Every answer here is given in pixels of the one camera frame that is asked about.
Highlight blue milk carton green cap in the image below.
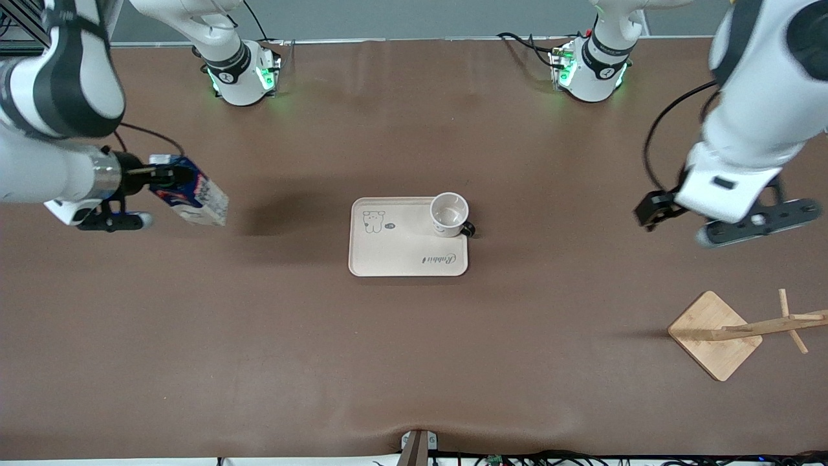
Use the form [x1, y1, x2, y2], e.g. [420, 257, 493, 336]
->
[147, 154, 230, 227]

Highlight white smiley mug black handle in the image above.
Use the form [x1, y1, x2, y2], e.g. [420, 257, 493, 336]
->
[430, 192, 476, 238]

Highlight cream rectangular tray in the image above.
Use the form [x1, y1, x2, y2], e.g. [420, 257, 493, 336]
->
[348, 196, 468, 278]

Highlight wooden mug stand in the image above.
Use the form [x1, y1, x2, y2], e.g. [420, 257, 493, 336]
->
[668, 289, 828, 383]

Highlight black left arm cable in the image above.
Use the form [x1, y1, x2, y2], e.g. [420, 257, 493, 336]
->
[643, 80, 720, 194]

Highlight black right arm base cable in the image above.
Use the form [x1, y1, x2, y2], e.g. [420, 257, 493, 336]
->
[243, 0, 285, 46]

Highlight aluminium frame profile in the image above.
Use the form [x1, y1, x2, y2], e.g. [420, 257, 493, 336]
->
[0, 0, 49, 49]

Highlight black left arm base cables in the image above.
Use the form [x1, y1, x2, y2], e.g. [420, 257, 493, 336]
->
[497, 31, 563, 69]

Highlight metal table clamp bracket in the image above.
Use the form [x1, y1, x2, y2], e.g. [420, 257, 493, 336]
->
[400, 429, 439, 466]

